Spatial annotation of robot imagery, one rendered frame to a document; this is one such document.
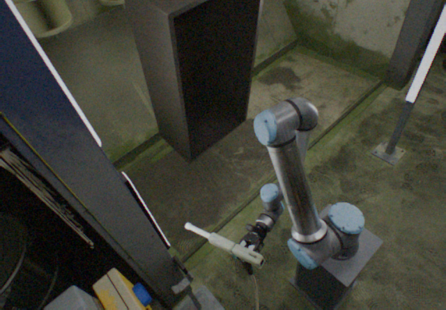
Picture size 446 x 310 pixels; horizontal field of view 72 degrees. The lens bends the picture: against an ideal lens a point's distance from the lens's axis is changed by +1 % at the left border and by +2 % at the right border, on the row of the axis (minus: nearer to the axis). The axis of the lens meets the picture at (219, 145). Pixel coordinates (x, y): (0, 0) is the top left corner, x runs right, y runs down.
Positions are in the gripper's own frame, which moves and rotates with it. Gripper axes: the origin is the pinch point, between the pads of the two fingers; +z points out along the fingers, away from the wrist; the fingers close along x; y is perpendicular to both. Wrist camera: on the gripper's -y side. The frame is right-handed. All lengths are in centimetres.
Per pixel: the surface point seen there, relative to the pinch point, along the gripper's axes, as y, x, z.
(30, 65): -113, 10, 27
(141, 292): -71, -25, 46
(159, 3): -107, 34, -37
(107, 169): -72, 20, 23
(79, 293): -84, -25, 53
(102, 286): -77, -21, 49
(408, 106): 15, -37, -161
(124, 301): -75, -26, 49
